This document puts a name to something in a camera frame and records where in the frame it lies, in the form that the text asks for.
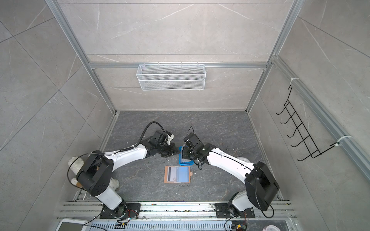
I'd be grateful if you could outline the blue plastic card tray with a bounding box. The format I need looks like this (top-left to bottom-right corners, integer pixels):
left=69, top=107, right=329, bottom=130
left=179, top=146, right=194, bottom=166

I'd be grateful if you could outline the pink VIP card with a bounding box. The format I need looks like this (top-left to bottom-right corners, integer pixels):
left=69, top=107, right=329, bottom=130
left=167, top=167, right=178, bottom=182

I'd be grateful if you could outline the tan leather card holder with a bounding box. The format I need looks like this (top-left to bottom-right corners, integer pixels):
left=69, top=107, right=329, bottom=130
left=164, top=166, right=192, bottom=183

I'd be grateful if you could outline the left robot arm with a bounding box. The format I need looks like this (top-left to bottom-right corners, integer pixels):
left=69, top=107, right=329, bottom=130
left=76, top=130, right=179, bottom=211

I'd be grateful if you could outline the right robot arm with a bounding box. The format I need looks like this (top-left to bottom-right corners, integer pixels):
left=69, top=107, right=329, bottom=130
left=183, top=132, right=279, bottom=216

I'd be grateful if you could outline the white round alarm clock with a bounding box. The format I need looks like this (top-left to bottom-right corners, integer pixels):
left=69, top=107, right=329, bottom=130
left=237, top=157, right=250, bottom=163

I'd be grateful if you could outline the white teddy bear brown shirt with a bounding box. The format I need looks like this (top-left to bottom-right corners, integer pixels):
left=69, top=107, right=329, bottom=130
left=68, top=157, right=119, bottom=190

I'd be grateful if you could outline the white tablet device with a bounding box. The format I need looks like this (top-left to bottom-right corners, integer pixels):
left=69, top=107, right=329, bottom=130
left=56, top=218, right=88, bottom=231

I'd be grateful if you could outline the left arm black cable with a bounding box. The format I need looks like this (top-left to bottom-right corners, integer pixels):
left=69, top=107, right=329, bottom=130
left=137, top=121, right=165, bottom=146

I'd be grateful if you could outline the white wire mesh basket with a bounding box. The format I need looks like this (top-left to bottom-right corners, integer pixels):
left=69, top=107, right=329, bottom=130
left=136, top=64, right=206, bottom=90

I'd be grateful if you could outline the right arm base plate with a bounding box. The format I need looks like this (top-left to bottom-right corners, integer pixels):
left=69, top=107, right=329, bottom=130
left=214, top=203, right=255, bottom=218

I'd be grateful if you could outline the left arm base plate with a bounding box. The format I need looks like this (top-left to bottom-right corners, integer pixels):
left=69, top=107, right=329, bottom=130
left=99, top=202, right=141, bottom=219

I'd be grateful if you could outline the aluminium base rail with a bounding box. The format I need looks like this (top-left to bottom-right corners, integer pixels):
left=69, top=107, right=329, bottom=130
left=56, top=201, right=297, bottom=221

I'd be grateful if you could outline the black wire hook rack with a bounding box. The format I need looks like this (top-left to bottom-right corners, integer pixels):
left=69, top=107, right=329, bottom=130
left=275, top=85, right=340, bottom=162

